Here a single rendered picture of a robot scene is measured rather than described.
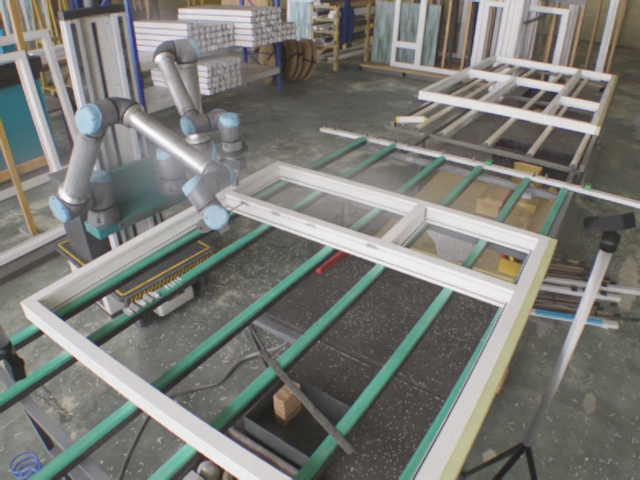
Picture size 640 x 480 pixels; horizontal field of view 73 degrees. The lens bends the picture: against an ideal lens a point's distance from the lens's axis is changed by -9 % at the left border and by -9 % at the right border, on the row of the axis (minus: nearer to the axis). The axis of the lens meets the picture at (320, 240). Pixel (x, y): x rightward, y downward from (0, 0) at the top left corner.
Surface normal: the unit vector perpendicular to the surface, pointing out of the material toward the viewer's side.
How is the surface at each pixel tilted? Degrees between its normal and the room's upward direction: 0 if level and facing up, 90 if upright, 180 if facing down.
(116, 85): 90
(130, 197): 90
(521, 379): 0
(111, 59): 90
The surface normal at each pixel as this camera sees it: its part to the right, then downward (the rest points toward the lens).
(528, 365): 0.00, -0.85
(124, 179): 0.78, 0.33
